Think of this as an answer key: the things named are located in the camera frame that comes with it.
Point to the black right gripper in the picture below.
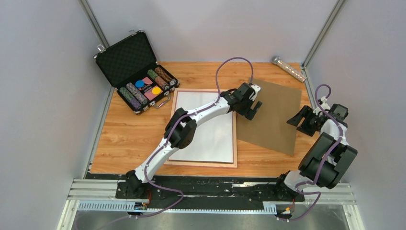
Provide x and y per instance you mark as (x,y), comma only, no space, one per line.
(306,112)

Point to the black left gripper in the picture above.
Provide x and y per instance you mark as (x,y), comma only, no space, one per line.
(248,112)

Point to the yellow poker chip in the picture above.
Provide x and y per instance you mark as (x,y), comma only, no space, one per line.
(156,91)

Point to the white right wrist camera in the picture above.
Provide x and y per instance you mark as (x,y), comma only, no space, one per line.
(323,105)

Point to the aluminium front rail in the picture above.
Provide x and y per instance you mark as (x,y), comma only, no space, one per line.
(92,194)

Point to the black poker chip case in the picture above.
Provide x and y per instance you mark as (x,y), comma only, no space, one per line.
(133,59)

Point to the aluminium enclosure post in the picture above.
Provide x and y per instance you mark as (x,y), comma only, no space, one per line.
(339,4)
(95,25)

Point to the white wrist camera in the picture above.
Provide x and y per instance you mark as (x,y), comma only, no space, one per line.
(256,89)
(323,105)

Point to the blue poker chip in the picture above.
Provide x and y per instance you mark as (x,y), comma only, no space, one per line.
(139,84)

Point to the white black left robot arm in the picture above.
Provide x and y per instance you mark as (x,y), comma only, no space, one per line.
(181,128)

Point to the Great Wall photo print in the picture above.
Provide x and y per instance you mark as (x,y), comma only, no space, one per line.
(215,139)

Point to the glittery silver tube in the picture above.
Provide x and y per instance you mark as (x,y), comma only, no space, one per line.
(276,60)

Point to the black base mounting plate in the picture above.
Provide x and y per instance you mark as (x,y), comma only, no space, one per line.
(207,193)

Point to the left aluminium enclosure post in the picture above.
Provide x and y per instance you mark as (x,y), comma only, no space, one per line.
(95,25)

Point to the brown backing board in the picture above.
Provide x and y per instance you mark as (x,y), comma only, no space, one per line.
(269,128)

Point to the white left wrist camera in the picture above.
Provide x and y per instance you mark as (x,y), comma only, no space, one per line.
(256,89)

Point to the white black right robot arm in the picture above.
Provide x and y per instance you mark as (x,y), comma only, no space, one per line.
(327,160)

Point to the wooden picture frame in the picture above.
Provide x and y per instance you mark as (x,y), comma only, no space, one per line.
(235,152)

